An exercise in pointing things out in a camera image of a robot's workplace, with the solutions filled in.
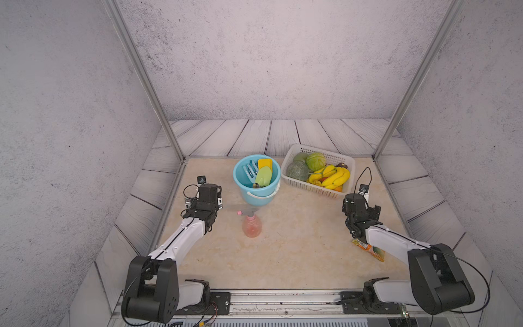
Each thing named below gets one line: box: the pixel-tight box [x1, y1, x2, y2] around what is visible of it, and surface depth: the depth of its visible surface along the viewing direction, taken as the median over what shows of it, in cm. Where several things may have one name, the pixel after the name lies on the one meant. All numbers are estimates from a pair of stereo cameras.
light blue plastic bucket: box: [232, 153, 282, 207], surface depth 98 cm
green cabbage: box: [305, 151, 327, 173], surface depth 104 cm
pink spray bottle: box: [236, 207, 263, 238], surface depth 92 cm
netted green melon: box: [286, 160, 310, 182], surface depth 103 cm
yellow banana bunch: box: [307, 164, 351, 191], surface depth 99 cm
